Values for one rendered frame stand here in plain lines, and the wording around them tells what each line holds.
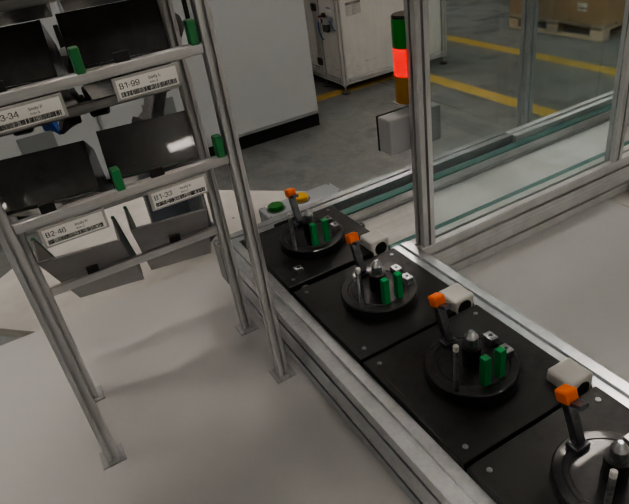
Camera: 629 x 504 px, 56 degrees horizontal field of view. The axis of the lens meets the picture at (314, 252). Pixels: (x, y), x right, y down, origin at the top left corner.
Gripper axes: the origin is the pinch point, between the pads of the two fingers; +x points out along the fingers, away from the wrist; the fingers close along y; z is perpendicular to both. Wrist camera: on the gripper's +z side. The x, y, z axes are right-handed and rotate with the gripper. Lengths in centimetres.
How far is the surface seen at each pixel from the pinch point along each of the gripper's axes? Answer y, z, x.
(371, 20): 226, -169, -342
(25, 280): -6.7, 2.4, 42.4
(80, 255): -1.3, -6.6, 30.3
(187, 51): 22.6, 23.6, 32.0
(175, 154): 17.5, 8.6, 32.0
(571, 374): 61, -15, 76
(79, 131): -23, -151, -252
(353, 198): 58, -37, 4
